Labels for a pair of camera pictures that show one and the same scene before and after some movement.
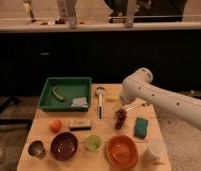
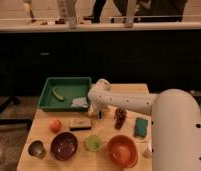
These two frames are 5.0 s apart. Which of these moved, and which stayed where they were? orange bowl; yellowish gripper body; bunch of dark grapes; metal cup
Moved: yellowish gripper body
Stayed: orange bowl; bunch of dark grapes; metal cup
